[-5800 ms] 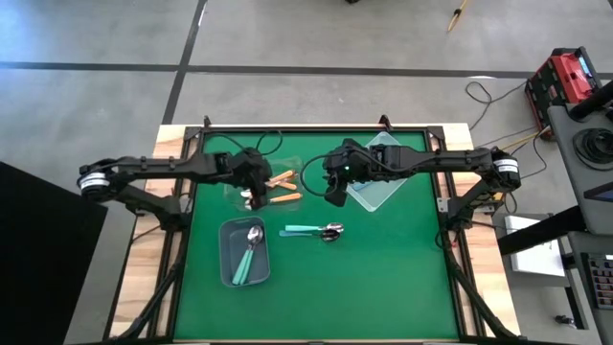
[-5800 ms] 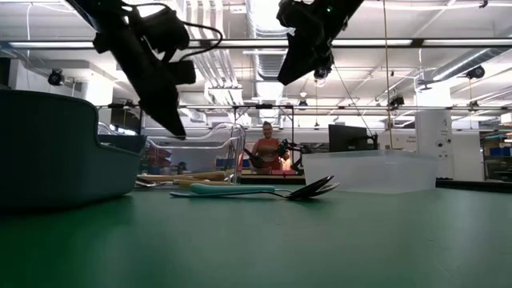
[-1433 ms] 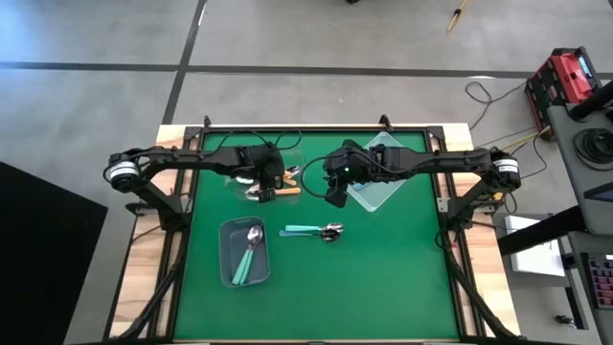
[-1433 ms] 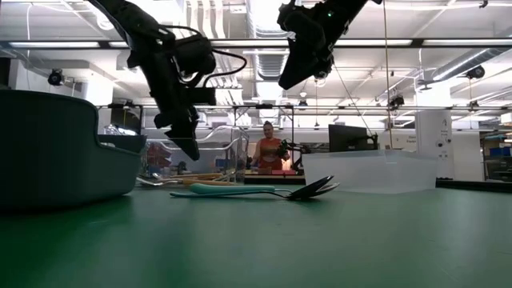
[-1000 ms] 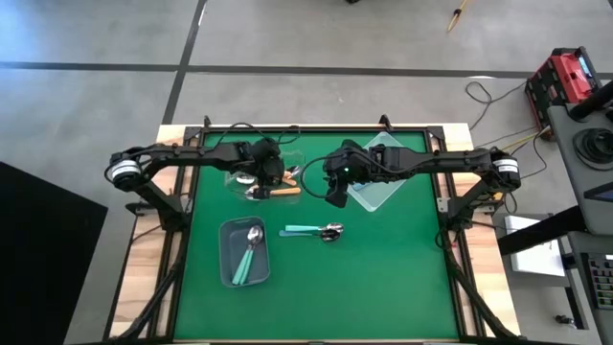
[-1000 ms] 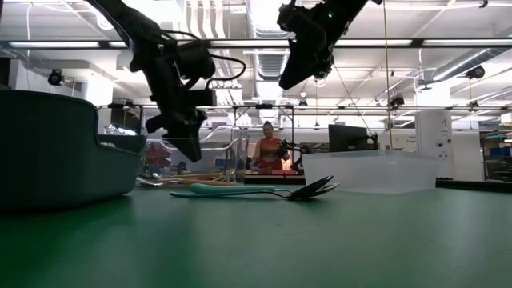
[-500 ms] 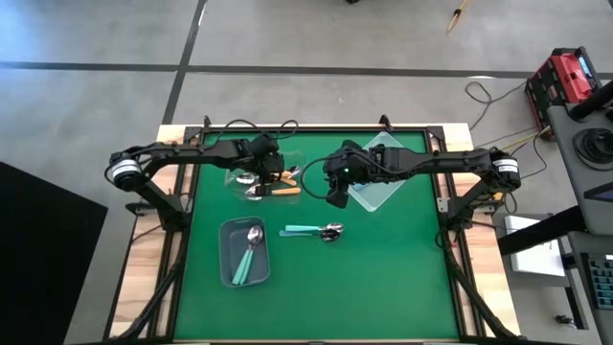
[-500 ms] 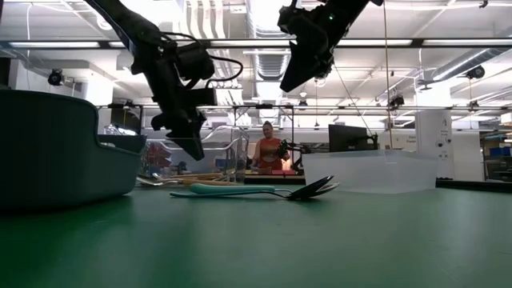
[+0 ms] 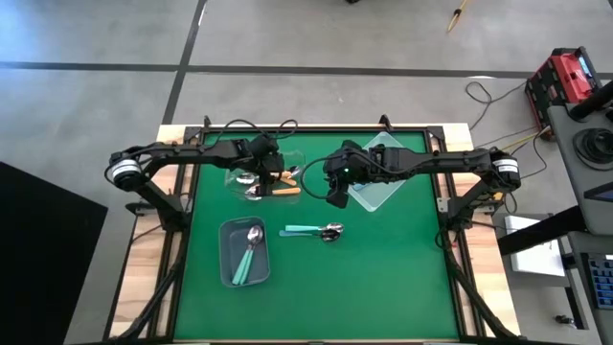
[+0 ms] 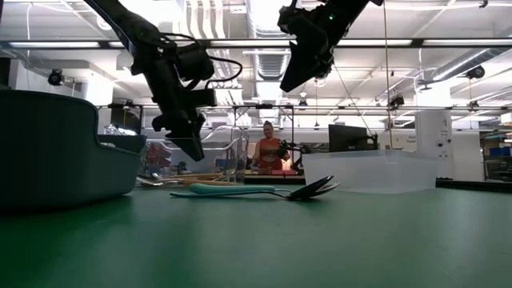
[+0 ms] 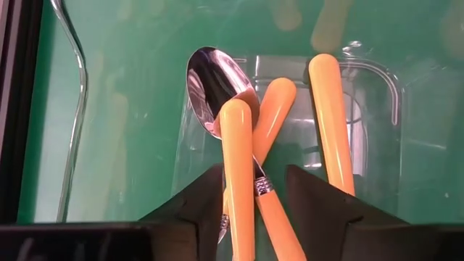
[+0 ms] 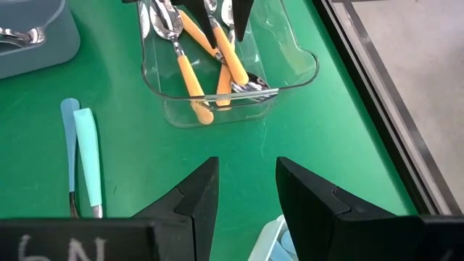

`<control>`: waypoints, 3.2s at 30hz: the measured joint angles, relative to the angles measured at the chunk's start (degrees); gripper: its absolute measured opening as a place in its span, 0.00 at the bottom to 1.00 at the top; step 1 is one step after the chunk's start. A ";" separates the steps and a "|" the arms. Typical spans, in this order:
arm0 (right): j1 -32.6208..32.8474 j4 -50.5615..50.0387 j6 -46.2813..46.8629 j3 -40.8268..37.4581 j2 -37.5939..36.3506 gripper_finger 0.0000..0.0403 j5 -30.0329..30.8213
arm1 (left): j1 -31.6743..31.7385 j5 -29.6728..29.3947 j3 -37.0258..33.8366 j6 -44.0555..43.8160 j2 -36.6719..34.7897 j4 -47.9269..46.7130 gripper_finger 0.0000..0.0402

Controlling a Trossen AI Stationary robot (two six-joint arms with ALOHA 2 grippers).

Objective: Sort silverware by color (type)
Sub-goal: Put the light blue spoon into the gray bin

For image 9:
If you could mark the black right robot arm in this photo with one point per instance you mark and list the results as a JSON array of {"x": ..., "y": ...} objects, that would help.
[{"x": 445, "y": 160}]

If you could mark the black keyboard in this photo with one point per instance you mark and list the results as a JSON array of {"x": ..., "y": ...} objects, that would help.
[{"x": 603, "y": 282}]

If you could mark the clear plastic bin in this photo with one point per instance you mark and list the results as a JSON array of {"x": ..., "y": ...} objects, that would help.
[{"x": 297, "y": 158}]

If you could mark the dark tablet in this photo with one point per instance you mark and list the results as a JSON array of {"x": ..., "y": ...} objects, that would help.
[{"x": 604, "y": 194}]

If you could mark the grey-blue plastic bin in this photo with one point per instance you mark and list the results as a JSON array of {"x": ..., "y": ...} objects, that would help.
[{"x": 227, "y": 268}]

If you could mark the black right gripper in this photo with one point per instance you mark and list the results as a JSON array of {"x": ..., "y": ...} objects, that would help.
[{"x": 354, "y": 165}]

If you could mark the black table frame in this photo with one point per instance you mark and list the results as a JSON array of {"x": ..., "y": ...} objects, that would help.
[{"x": 311, "y": 128}]

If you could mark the black floor mat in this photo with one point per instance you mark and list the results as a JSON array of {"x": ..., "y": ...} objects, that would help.
[{"x": 48, "y": 263}]

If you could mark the white box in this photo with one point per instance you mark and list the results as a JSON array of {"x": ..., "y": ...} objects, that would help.
[{"x": 536, "y": 261}]

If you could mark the small black floor caster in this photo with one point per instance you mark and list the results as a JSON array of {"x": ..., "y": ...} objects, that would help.
[{"x": 565, "y": 320}]

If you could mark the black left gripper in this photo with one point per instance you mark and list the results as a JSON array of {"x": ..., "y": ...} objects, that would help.
[{"x": 261, "y": 153}]

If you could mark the grey desk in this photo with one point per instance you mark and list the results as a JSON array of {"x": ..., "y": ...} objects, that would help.
[{"x": 579, "y": 311}]

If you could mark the green table mat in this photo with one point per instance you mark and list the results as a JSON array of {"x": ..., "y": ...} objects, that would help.
[{"x": 383, "y": 287}]

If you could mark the wooden table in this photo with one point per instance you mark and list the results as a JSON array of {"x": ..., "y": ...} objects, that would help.
[{"x": 165, "y": 131}]

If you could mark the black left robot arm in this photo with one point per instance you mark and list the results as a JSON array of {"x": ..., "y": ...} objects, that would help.
[{"x": 191, "y": 151}]

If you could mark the red power unit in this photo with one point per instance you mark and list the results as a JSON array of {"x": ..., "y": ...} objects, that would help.
[{"x": 567, "y": 76}]

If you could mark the translucent white plastic bin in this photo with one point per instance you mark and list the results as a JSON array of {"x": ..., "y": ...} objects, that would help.
[{"x": 378, "y": 196}]

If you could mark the grey cart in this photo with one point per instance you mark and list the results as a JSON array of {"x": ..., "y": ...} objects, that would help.
[{"x": 565, "y": 144}]

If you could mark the black pole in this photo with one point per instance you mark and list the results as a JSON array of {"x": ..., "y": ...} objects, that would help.
[{"x": 594, "y": 100}]

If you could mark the black diagonal strut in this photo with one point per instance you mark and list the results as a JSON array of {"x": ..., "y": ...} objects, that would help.
[{"x": 541, "y": 230}]

